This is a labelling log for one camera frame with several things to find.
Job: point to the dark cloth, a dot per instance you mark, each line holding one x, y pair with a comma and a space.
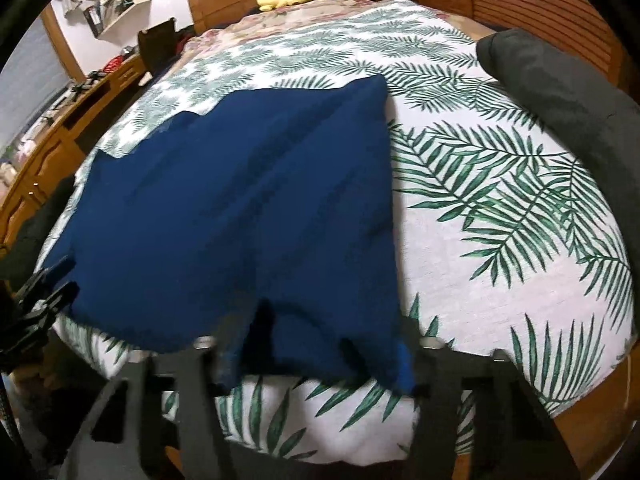
35, 230

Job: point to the navy blue suit jacket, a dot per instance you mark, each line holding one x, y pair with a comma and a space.
225, 200

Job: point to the white wall shelf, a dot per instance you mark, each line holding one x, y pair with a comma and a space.
110, 5

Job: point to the wooden louvered wardrobe door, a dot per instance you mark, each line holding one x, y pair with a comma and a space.
525, 0

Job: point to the floral blanket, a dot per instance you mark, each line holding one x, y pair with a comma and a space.
280, 22

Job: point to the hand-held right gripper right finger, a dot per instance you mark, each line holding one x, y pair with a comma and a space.
406, 367

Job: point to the grey window blind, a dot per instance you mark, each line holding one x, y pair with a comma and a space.
30, 90

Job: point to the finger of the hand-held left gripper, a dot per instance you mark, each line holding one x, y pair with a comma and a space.
47, 300

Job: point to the wooden desk cabinet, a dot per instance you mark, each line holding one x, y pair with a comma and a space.
45, 160

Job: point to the leaf print bed sheet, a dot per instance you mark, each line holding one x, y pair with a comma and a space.
490, 200

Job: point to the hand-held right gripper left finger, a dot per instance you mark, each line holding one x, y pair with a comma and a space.
200, 390

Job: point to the black chair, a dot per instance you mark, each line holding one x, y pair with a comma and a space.
160, 47

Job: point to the dark grey pillow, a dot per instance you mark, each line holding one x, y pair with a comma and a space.
575, 110

